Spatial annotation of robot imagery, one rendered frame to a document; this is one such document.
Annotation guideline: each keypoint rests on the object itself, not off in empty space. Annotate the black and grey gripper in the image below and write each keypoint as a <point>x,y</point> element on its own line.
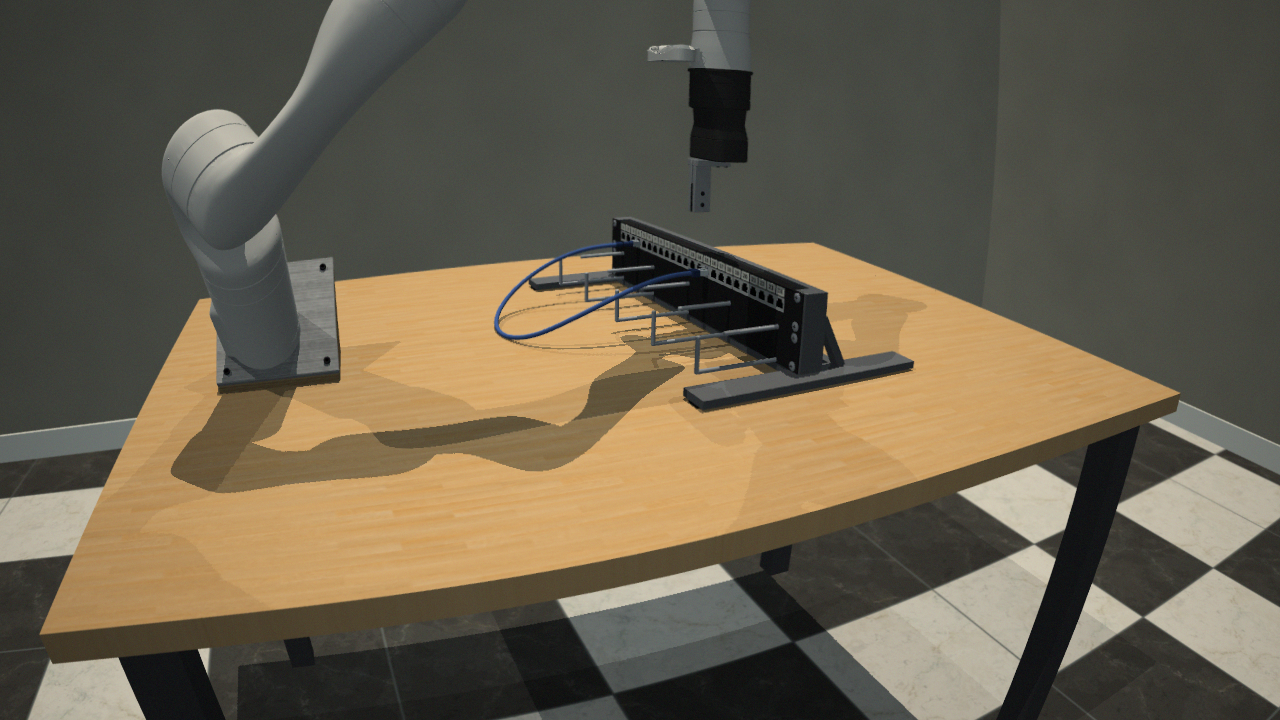
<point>719,94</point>

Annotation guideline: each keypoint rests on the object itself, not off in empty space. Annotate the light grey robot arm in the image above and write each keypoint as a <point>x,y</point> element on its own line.
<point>231,185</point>

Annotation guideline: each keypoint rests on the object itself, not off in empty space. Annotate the black patch panel rack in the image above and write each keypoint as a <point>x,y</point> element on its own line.
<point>796,318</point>

